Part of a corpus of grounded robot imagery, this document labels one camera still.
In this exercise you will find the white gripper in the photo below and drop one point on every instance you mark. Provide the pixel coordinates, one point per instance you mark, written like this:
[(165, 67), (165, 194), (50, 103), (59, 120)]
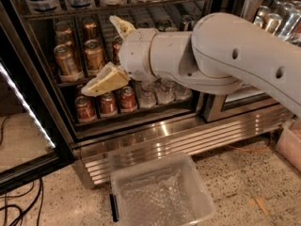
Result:
[(135, 53)]

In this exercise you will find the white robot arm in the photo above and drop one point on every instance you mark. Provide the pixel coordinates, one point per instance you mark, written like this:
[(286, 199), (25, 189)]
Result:
[(220, 54)]

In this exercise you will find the gold can front right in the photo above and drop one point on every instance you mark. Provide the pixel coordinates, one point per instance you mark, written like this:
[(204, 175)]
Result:
[(116, 43)]

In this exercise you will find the gold can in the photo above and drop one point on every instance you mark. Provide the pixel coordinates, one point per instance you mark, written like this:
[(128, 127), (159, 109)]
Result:
[(116, 43), (69, 70), (95, 56)]

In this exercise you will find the gold can front middle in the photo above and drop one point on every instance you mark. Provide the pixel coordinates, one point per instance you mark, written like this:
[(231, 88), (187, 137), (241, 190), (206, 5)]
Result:
[(95, 56)]

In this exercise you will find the gold can front left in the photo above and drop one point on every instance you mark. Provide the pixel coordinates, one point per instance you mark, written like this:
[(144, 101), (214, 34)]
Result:
[(69, 70)]

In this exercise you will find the red can front middle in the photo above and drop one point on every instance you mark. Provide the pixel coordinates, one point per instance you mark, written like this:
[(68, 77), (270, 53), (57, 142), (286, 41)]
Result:
[(108, 106)]

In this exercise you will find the red can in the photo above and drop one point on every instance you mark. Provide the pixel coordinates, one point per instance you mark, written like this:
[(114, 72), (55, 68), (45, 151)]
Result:
[(127, 100), (108, 106), (84, 109)]

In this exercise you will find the red can front right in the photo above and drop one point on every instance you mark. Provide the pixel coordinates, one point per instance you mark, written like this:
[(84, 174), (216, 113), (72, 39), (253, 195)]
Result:
[(127, 100)]

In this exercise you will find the red can front left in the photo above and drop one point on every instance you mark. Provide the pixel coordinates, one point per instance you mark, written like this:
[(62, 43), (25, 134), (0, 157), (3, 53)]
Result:
[(84, 109)]

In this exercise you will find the open glass fridge door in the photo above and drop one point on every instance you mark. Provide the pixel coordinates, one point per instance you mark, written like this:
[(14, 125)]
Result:
[(31, 144)]

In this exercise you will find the closed right fridge door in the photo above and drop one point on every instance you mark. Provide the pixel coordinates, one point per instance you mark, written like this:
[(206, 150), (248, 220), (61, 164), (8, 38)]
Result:
[(243, 100)]

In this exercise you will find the water bottle left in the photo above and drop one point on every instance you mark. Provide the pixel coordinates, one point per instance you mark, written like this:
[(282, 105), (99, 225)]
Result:
[(147, 97)]

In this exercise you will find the water bottle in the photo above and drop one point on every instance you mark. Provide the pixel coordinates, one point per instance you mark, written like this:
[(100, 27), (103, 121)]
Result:
[(182, 93), (165, 92), (147, 97)]

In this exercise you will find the water bottle middle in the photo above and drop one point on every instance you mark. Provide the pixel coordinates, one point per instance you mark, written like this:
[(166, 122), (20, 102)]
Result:
[(165, 92)]

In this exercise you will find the water bottle right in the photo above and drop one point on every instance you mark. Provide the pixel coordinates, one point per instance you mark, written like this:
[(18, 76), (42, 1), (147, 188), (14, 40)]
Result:
[(182, 93)]

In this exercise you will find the clear plastic bin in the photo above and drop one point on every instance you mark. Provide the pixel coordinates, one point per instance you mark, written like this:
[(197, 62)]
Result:
[(167, 191)]

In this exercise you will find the pink plastic bin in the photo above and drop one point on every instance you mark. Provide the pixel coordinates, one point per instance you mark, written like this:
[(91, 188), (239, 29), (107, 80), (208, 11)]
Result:
[(289, 143)]

